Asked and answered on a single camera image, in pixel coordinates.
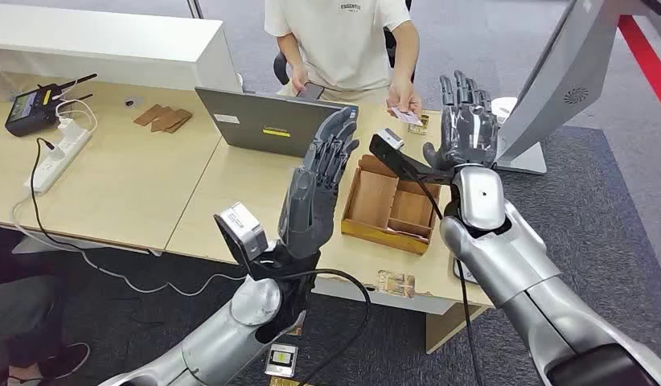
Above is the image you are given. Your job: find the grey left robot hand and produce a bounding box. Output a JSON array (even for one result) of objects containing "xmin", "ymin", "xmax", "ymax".
[{"xmin": 277, "ymin": 106, "xmax": 361, "ymax": 261}]

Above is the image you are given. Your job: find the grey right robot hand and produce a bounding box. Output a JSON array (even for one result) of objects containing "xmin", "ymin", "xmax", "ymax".
[{"xmin": 422, "ymin": 69, "xmax": 499, "ymax": 173}]

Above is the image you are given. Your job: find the person's left hand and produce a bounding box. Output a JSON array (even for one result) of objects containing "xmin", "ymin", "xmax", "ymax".
[{"xmin": 386, "ymin": 80, "xmax": 423, "ymax": 119}]

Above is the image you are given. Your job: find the person's right hand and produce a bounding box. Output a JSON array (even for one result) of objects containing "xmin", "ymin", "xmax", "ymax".
[{"xmin": 290, "ymin": 64, "xmax": 311, "ymax": 96}]

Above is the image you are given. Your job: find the white ID card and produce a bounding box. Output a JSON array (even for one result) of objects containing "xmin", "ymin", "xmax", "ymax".
[{"xmin": 390, "ymin": 106, "xmax": 423, "ymax": 127}]

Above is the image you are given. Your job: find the dark smartphone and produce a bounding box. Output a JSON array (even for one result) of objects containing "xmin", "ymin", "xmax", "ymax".
[{"xmin": 297, "ymin": 81, "xmax": 325, "ymax": 102}]

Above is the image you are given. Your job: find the small gold key card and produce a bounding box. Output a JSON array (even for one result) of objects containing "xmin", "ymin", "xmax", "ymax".
[{"xmin": 407, "ymin": 113, "xmax": 431, "ymax": 135}]

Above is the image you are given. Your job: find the wooden compartment box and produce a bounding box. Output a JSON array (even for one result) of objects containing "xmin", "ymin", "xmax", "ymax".
[{"xmin": 341, "ymin": 154, "xmax": 442, "ymax": 256}]

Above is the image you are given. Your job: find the gold patterned card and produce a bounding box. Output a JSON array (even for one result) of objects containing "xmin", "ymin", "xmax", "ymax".
[{"xmin": 376, "ymin": 269, "xmax": 417, "ymax": 299}]

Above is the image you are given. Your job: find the grey card reader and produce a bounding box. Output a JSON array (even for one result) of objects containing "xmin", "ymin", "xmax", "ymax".
[{"xmin": 451, "ymin": 258, "xmax": 478, "ymax": 286}]

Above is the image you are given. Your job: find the white and black floor card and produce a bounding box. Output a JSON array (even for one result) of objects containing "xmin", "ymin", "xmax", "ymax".
[{"xmin": 264, "ymin": 343, "xmax": 300, "ymax": 380}]

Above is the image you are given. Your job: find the seated person in dark trousers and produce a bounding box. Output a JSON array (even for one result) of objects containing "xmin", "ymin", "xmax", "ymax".
[{"xmin": 0, "ymin": 228, "xmax": 92, "ymax": 386}]

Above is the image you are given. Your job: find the black office chair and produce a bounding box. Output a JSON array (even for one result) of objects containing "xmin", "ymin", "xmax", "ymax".
[{"xmin": 273, "ymin": 0, "xmax": 417, "ymax": 86}]

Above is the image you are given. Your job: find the white round object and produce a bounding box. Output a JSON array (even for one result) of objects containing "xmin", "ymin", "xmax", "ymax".
[{"xmin": 490, "ymin": 96, "xmax": 518, "ymax": 126}]

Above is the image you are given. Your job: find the grey laptop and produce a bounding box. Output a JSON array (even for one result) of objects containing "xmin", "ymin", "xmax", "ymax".
[{"xmin": 195, "ymin": 86, "xmax": 359, "ymax": 158}]

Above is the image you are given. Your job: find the grey monitor with stand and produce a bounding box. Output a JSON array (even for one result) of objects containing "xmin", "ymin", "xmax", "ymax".
[{"xmin": 492, "ymin": 0, "xmax": 661, "ymax": 176}]

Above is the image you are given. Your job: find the brown wooden piece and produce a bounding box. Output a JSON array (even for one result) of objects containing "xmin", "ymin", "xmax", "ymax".
[
  {"xmin": 133, "ymin": 104, "xmax": 164, "ymax": 127},
  {"xmin": 150, "ymin": 108, "xmax": 185, "ymax": 133},
  {"xmin": 165, "ymin": 109, "xmax": 194, "ymax": 135}
]

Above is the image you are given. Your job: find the white counter cabinet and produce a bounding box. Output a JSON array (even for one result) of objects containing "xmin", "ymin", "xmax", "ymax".
[{"xmin": 0, "ymin": 2, "xmax": 242, "ymax": 94}]

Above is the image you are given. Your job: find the white usb charger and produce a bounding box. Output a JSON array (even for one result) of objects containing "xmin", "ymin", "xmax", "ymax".
[{"xmin": 57, "ymin": 117, "xmax": 82, "ymax": 141}]

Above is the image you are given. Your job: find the white power strip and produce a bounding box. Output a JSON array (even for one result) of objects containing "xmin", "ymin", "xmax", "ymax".
[{"xmin": 24, "ymin": 127, "xmax": 92, "ymax": 195}]

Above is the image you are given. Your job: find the black handheld controller with antennas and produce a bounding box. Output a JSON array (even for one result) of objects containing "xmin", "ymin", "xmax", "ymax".
[{"xmin": 4, "ymin": 73, "xmax": 99, "ymax": 138}]

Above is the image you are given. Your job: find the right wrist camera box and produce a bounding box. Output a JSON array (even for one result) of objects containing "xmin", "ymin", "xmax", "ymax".
[{"xmin": 368, "ymin": 127, "xmax": 454, "ymax": 186}]

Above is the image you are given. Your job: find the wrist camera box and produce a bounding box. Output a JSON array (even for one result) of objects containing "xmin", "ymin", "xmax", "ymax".
[
  {"xmin": 368, "ymin": 127, "xmax": 454, "ymax": 186},
  {"xmin": 213, "ymin": 201, "xmax": 269, "ymax": 278}
]

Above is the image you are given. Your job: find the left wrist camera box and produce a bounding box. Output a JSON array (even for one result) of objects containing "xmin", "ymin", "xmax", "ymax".
[{"xmin": 213, "ymin": 201, "xmax": 269, "ymax": 278}]

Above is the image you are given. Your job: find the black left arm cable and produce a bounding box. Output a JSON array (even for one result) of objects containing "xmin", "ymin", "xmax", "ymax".
[{"xmin": 252, "ymin": 268, "xmax": 372, "ymax": 386}]

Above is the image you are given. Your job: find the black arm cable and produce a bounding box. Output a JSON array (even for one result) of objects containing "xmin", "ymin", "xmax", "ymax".
[
  {"xmin": 252, "ymin": 268, "xmax": 372, "ymax": 386},
  {"xmin": 402, "ymin": 165, "xmax": 486, "ymax": 386}
]

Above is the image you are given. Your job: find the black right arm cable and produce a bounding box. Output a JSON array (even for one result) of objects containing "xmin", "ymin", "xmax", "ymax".
[{"xmin": 402, "ymin": 165, "xmax": 486, "ymax": 386}]

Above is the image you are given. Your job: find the long white cable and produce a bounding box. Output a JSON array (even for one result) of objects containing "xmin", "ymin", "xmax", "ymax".
[{"xmin": 10, "ymin": 198, "xmax": 248, "ymax": 298}]

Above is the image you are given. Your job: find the looped white charging cable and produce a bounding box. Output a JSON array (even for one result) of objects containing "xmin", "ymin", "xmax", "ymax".
[{"xmin": 52, "ymin": 84, "xmax": 99, "ymax": 134}]

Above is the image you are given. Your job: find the black power cable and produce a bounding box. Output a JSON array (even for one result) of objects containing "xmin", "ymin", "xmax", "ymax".
[{"xmin": 29, "ymin": 137, "xmax": 97, "ymax": 254}]

